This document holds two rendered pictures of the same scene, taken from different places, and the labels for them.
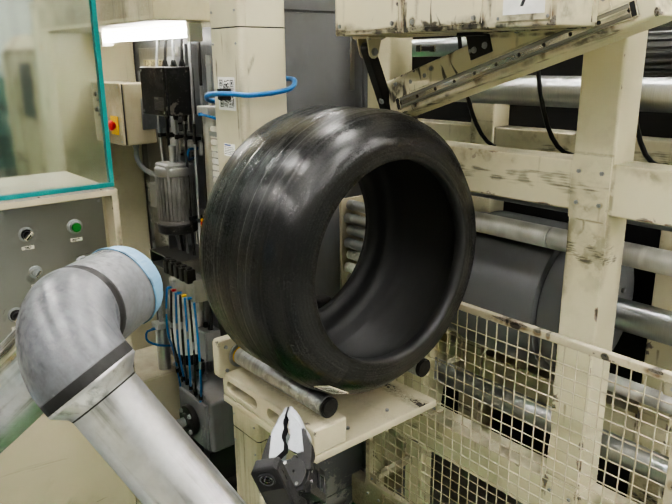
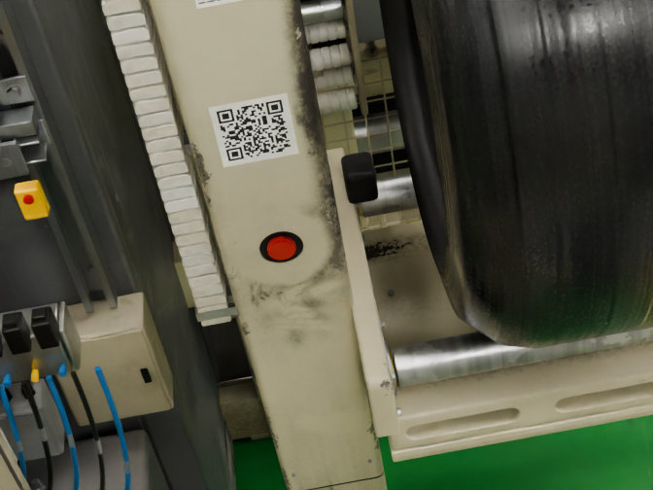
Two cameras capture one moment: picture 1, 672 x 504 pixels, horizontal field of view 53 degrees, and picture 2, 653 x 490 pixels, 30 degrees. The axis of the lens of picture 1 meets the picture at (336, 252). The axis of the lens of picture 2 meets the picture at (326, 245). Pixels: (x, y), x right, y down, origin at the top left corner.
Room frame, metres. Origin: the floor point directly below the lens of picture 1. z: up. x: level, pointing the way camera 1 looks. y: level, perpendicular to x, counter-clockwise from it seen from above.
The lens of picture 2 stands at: (0.96, 0.92, 1.95)
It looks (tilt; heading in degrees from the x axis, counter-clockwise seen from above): 44 degrees down; 310
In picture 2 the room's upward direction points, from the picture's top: 11 degrees counter-clockwise
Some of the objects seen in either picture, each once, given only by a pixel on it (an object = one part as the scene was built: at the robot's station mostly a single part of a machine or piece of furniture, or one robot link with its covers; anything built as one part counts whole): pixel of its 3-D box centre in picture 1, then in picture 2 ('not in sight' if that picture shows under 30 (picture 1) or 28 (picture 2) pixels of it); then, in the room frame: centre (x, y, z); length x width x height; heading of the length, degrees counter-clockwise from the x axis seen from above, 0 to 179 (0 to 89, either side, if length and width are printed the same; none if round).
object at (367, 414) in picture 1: (328, 399); (509, 311); (1.45, 0.02, 0.80); 0.37 x 0.36 x 0.02; 130
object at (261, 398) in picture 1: (280, 404); (536, 378); (1.36, 0.13, 0.84); 0.36 x 0.09 x 0.06; 40
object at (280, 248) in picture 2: not in sight; (281, 245); (1.59, 0.25, 1.06); 0.03 x 0.02 x 0.03; 40
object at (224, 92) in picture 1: (250, 90); not in sight; (1.63, 0.20, 1.52); 0.19 x 0.19 x 0.06; 40
